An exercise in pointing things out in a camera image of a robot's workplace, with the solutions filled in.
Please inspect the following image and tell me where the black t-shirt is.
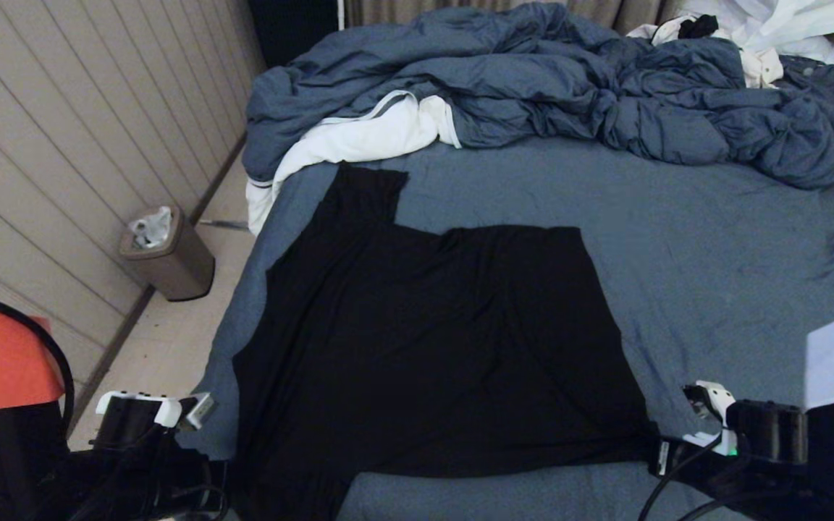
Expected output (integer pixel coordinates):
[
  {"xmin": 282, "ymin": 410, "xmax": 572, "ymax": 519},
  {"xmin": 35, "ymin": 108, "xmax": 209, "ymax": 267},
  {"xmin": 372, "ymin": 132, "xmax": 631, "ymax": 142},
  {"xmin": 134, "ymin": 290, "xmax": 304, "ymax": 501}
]
[{"xmin": 231, "ymin": 163, "xmax": 660, "ymax": 521}]

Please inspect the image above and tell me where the brown trash bin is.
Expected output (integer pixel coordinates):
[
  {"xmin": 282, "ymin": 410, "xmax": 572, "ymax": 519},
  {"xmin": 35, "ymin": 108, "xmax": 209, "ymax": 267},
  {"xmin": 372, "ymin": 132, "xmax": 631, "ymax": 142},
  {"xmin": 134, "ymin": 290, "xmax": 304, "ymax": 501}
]
[{"xmin": 119, "ymin": 206, "xmax": 216, "ymax": 302}]

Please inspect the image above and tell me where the white duvet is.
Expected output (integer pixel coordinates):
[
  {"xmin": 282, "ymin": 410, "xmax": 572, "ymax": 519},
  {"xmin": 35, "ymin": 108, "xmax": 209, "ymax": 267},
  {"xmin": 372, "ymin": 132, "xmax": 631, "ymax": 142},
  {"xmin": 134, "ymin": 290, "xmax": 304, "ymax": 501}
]
[{"xmin": 245, "ymin": 90, "xmax": 463, "ymax": 237}]

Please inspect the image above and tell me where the crumpled blue duvet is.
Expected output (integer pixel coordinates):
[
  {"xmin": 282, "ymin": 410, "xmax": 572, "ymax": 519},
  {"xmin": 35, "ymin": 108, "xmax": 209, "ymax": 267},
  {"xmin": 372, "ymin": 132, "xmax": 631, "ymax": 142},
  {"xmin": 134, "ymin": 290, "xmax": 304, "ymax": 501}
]
[{"xmin": 242, "ymin": 0, "xmax": 834, "ymax": 190}]

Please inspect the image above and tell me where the small black fabric item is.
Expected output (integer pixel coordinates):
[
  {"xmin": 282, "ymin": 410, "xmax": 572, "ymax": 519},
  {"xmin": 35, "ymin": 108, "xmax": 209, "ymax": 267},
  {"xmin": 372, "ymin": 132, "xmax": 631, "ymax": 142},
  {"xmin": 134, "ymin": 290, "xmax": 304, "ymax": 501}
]
[{"xmin": 678, "ymin": 14, "xmax": 720, "ymax": 41}]

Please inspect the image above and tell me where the white crumpled shirt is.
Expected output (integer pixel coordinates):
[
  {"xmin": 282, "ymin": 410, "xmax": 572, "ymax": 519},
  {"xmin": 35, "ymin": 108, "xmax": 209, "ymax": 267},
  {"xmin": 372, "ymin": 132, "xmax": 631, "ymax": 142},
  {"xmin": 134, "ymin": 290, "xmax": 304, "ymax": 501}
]
[{"xmin": 627, "ymin": 0, "xmax": 834, "ymax": 89}]

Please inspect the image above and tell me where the black tall furniture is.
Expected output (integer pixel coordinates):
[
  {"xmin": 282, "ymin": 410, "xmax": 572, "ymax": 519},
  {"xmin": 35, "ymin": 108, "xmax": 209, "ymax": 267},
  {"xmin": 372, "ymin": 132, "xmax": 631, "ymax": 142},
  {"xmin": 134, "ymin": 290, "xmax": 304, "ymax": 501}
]
[{"xmin": 247, "ymin": 0, "xmax": 342, "ymax": 69}]

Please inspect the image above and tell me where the beige curtain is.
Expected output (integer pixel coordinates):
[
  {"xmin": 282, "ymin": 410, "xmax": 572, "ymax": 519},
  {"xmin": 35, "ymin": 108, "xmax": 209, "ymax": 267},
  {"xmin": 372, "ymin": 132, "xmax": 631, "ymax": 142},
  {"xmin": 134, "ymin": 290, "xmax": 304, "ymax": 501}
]
[{"xmin": 345, "ymin": 0, "xmax": 686, "ymax": 30}]

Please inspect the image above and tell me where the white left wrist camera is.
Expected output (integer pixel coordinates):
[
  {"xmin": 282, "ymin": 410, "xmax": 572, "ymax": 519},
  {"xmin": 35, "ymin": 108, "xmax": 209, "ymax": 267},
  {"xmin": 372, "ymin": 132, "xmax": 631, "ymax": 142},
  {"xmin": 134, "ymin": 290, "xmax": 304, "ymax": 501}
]
[{"xmin": 95, "ymin": 391, "xmax": 215, "ymax": 431}]

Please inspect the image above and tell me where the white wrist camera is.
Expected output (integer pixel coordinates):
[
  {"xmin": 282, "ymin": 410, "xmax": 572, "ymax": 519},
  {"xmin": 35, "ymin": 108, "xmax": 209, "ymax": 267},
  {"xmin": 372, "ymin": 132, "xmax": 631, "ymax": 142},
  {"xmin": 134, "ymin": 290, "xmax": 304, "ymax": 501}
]
[
  {"xmin": 681, "ymin": 380, "xmax": 740, "ymax": 458},
  {"xmin": 95, "ymin": 391, "xmax": 215, "ymax": 431}
]

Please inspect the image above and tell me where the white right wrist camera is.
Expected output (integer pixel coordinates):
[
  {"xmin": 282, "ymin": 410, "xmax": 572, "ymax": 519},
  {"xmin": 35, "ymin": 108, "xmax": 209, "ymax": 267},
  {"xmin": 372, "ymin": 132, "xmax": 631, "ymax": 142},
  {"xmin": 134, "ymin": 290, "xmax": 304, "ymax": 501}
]
[{"xmin": 681, "ymin": 380, "xmax": 740, "ymax": 458}]

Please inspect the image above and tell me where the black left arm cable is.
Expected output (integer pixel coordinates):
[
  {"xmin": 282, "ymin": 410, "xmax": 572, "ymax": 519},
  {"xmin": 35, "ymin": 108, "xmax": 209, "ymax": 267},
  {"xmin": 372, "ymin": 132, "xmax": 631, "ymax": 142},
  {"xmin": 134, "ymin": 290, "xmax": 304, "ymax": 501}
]
[{"xmin": 0, "ymin": 286, "xmax": 75, "ymax": 435}]

